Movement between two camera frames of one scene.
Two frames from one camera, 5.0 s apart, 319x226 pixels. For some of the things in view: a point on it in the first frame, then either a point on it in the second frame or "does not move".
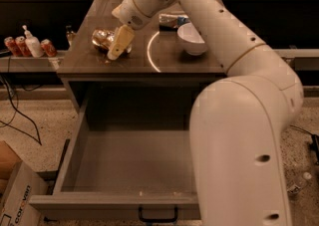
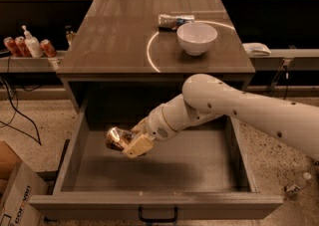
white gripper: (129, 13) to (156, 124)
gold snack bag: (102, 38) to (117, 138)
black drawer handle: (159, 220) does not move
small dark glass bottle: (70, 35) does not move
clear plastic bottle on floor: (294, 186) does not move
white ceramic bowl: (190, 40) does not move
